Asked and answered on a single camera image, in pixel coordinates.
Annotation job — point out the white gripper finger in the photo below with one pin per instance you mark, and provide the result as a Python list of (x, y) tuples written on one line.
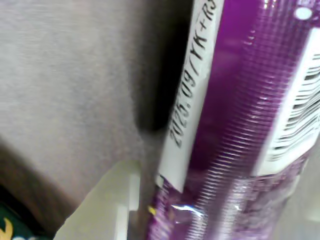
[(307, 215), (105, 200)]

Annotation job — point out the large purple candy bar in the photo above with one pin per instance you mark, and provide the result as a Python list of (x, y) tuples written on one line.
[(237, 100)]

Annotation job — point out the green cartoon candy pack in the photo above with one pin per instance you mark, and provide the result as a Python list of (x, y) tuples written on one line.
[(12, 225)]

